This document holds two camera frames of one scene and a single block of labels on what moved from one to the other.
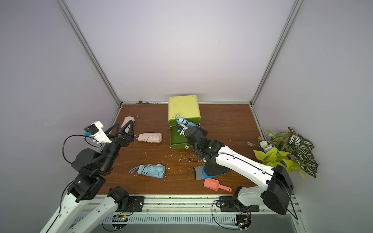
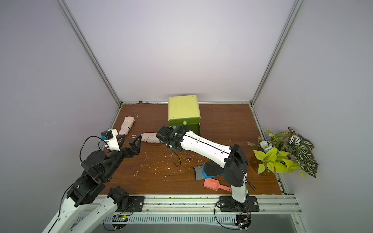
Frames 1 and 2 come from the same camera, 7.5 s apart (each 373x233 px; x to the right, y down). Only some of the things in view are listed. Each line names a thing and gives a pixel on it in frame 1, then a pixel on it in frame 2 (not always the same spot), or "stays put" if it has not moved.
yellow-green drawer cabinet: x=188 y=107 stays put
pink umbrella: x=149 y=137 stays put
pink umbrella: x=126 y=120 stays put
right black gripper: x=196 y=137 -> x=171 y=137
